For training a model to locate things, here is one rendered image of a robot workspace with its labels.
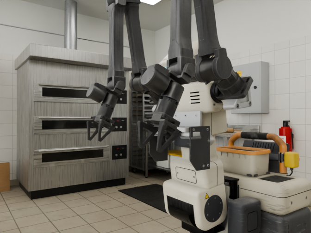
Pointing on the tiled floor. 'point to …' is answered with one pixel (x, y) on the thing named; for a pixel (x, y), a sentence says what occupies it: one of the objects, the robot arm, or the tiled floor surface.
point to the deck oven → (66, 123)
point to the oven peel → (4, 177)
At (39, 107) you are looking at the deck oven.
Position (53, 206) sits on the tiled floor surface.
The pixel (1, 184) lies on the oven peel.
